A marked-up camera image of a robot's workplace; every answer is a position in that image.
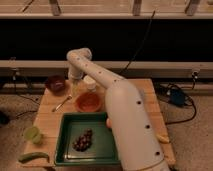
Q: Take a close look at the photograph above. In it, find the white cup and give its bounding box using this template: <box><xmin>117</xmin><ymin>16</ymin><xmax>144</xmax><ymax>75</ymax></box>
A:
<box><xmin>83</xmin><ymin>75</ymin><xmax>96</xmax><ymax>91</ymax></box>

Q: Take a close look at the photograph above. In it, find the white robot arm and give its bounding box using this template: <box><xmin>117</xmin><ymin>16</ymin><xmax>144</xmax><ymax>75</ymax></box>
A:
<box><xmin>67</xmin><ymin>48</ymin><xmax>170</xmax><ymax>171</ymax></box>

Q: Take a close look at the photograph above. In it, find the black cable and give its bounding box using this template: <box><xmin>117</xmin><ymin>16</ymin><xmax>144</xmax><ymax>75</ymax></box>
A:
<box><xmin>156</xmin><ymin>83</ymin><xmax>198</xmax><ymax>126</ymax></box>

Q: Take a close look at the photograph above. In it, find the green plastic tray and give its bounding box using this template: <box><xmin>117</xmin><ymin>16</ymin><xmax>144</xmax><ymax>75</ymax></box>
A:
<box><xmin>54</xmin><ymin>112</ymin><xmax>120</xmax><ymax>166</ymax></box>

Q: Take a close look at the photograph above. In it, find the black power adapter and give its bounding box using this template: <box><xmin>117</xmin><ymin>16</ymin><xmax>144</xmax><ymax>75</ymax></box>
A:
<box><xmin>170</xmin><ymin>89</ymin><xmax>185</xmax><ymax>106</ymax></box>

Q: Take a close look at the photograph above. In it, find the bunch of dark grapes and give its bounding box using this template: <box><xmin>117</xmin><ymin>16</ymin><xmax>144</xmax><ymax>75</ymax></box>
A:
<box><xmin>72</xmin><ymin>129</ymin><xmax>93</xmax><ymax>152</ymax></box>

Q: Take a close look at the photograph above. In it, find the dark maroon bowl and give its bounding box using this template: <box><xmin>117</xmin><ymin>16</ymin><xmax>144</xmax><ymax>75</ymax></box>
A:
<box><xmin>45</xmin><ymin>75</ymin><xmax>66</xmax><ymax>94</ymax></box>

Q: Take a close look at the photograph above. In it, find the orange fruit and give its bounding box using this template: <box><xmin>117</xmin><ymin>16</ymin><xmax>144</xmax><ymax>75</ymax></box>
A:
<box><xmin>106</xmin><ymin>118</ymin><xmax>111</xmax><ymax>129</ymax></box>

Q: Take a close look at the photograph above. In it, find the green cup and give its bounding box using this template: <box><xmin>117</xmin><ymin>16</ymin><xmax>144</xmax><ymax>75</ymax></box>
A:
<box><xmin>24</xmin><ymin>126</ymin><xmax>42</xmax><ymax>144</ymax></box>

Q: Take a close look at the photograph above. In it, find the red orange bowl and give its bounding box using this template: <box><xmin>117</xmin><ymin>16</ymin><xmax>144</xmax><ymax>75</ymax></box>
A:
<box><xmin>75</xmin><ymin>92</ymin><xmax>102</xmax><ymax>112</ymax></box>

